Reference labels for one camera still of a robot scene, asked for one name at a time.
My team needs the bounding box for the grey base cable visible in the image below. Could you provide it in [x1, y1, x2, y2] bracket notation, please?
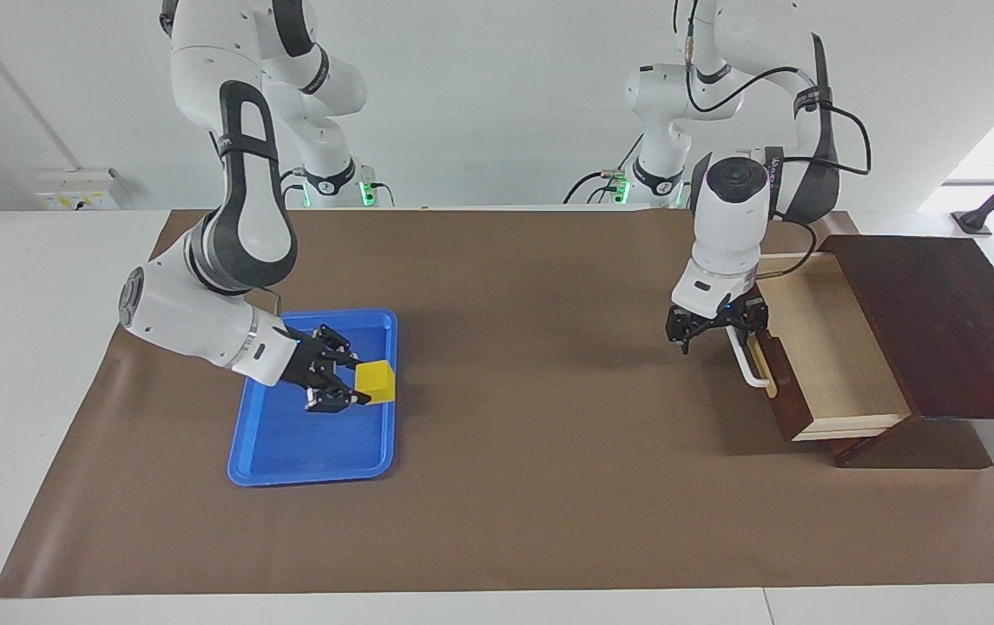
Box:
[609, 130, 647, 179]

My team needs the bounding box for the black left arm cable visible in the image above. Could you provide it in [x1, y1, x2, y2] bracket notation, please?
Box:
[686, 0, 872, 280]

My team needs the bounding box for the white drawer handle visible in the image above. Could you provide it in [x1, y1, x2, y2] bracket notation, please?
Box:
[727, 326, 772, 389]

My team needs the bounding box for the yellow block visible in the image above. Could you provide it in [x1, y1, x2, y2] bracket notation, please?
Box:
[354, 361, 398, 405]

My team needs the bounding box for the dark wooden drawer cabinet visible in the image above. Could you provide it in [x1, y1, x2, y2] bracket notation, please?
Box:
[816, 234, 994, 470]

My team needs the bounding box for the wooden drawer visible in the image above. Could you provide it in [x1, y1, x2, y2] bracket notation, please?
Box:
[727, 252, 912, 442]

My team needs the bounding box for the brown paper table mat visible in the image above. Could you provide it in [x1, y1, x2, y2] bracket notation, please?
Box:
[0, 208, 994, 598]

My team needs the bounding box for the white wall socket box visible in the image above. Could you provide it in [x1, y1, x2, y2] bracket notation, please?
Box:
[35, 168, 120, 212]

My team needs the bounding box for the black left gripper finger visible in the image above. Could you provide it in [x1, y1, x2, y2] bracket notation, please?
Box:
[665, 306, 708, 355]
[725, 293, 771, 341]

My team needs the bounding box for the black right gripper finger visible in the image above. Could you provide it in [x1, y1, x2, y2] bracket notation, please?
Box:
[313, 325, 365, 371]
[304, 382, 372, 414]

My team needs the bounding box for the blue plastic tray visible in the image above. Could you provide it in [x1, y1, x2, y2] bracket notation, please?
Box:
[227, 307, 399, 487]

